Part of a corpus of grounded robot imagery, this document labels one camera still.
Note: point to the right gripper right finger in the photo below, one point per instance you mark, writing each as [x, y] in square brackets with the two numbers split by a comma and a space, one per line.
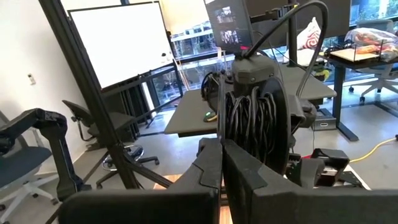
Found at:
[311, 208]

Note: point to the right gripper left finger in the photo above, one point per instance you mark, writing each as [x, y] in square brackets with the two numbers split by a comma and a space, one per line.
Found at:
[140, 208]

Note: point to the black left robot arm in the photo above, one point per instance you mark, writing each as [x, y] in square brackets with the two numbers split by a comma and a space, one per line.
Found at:
[253, 73]

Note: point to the grey desk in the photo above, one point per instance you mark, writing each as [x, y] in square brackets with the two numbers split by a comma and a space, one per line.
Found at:
[186, 118]

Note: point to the black monitor showing images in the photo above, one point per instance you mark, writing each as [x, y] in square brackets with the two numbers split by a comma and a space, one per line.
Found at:
[228, 25]

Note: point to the silver box under desk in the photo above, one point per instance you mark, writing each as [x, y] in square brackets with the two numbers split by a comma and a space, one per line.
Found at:
[325, 123]

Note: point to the black monitor pole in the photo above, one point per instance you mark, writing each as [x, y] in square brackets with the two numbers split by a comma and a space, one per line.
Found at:
[293, 46]

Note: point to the whiteboard on black stand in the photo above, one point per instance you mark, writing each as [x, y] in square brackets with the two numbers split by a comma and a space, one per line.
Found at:
[121, 43]

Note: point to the white bag red rings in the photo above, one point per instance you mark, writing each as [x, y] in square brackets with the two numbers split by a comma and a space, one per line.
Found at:
[311, 37]

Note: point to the black side table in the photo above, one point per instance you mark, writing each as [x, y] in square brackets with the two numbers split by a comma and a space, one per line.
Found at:
[339, 93]

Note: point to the grey office chair white base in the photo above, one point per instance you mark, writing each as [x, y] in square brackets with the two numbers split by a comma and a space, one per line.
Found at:
[374, 24]
[21, 161]

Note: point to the wooden board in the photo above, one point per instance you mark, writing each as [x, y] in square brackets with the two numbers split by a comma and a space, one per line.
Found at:
[351, 55]

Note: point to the dark blank monitor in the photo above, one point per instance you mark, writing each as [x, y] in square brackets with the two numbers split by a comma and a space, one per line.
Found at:
[340, 18]

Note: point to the clear plastic bag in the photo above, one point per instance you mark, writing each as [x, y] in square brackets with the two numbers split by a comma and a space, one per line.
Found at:
[370, 39]

